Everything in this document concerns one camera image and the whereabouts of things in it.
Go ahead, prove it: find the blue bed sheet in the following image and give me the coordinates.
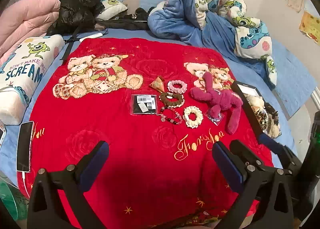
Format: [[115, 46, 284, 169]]
[[0, 26, 318, 194]]

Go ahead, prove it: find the pink scrunchie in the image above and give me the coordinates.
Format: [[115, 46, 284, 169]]
[[167, 80, 188, 94]]

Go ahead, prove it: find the blue monster-print duvet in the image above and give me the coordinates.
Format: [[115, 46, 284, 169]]
[[147, 0, 278, 88]]

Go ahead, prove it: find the brown scrunchie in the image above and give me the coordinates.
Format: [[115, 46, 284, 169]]
[[159, 92, 184, 109]]

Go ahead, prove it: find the black item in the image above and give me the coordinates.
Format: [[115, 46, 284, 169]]
[[131, 94, 159, 116]]

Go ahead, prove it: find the large white monster-print pillow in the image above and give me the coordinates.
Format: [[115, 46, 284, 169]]
[[0, 34, 66, 126]]

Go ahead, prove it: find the black storage box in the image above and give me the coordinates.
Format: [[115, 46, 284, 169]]
[[231, 81, 282, 140]]

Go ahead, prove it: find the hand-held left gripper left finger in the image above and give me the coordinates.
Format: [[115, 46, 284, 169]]
[[27, 140, 110, 229]]

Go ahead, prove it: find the white charging cable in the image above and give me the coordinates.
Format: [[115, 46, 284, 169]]
[[21, 171, 31, 197]]

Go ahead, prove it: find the black strap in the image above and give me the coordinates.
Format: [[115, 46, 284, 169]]
[[60, 22, 83, 65]]

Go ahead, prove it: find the cream scrunchie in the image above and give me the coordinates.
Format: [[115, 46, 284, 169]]
[[183, 106, 204, 129]]

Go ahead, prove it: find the beaded bracelet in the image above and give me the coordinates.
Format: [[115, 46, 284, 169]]
[[159, 106, 184, 126]]

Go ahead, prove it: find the black puffer jacket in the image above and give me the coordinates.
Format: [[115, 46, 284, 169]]
[[46, 0, 105, 37]]

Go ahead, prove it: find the yellow wall paper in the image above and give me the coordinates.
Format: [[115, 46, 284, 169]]
[[299, 10, 320, 46]]

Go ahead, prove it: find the orange triangular hair clip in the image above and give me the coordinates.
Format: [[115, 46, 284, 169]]
[[149, 76, 166, 93]]

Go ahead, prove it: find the pile of hair accessories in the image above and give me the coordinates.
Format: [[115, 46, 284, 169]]
[[244, 94, 281, 137]]

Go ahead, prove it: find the smartphone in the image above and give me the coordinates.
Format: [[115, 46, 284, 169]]
[[16, 121, 34, 172]]

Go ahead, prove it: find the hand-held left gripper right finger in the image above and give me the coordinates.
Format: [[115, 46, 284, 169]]
[[212, 141, 294, 229]]

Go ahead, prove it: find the small white monster-print pillow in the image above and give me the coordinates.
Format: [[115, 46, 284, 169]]
[[96, 0, 130, 21]]

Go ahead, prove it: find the beige wall paper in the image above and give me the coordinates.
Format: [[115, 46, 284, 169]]
[[287, 0, 304, 13]]

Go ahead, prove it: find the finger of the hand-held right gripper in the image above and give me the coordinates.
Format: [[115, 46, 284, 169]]
[[229, 140, 266, 167], [258, 133, 301, 170]]

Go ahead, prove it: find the pink quilt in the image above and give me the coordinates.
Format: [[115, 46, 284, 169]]
[[0, 0, 62, 57]]

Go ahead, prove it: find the white stick-shaped device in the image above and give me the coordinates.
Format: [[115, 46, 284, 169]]
[[79, 32, 103, 42]]

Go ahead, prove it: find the magenta plush rabbit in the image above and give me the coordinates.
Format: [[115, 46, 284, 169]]
[[190, 71, 244, 135]]

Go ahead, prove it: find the red teddy-bear printed blanket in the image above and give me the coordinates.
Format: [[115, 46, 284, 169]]
[[17, 37, 274, 229]]

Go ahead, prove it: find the black garment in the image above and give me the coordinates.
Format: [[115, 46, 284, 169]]
[[96, 7, 150, 32]]

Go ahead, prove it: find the small clear plastic bag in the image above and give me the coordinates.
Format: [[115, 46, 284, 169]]
[[204, 111, 226, 127]]

